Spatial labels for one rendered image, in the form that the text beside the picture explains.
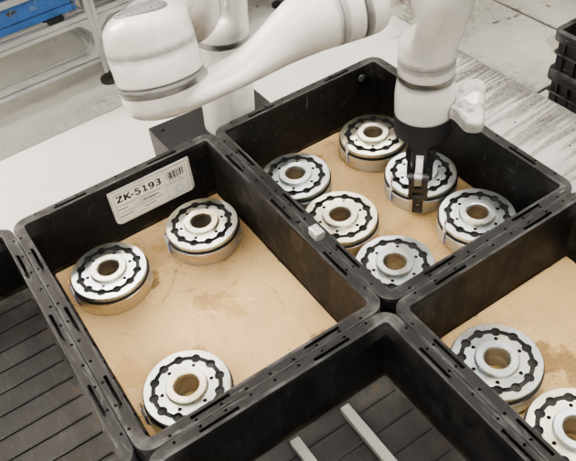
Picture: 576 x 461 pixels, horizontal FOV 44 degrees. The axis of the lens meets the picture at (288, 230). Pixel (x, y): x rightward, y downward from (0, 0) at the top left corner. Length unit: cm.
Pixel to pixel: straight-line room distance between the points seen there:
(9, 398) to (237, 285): 31
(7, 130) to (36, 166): 143
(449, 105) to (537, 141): 49
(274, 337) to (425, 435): 22
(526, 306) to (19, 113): 234
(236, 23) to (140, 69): 45
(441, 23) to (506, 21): 231
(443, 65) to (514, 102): 61
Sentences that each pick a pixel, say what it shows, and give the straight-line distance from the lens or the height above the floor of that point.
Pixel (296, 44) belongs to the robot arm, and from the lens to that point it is 76.
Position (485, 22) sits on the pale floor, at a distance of 312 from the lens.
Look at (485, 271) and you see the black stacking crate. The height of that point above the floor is 91.
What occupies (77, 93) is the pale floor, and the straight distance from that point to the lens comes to 297.
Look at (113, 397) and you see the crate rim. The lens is 77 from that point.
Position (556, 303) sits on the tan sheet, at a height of 83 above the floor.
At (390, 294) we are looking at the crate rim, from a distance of 80.
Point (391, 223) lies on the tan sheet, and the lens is 101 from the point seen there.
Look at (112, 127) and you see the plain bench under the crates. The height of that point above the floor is 70.
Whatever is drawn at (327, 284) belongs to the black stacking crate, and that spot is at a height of 89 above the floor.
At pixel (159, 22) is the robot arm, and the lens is 72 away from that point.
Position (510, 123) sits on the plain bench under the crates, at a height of 70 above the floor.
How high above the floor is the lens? 155
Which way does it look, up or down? 45 degrees down
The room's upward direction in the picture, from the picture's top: 7 degrees counter-clockwise
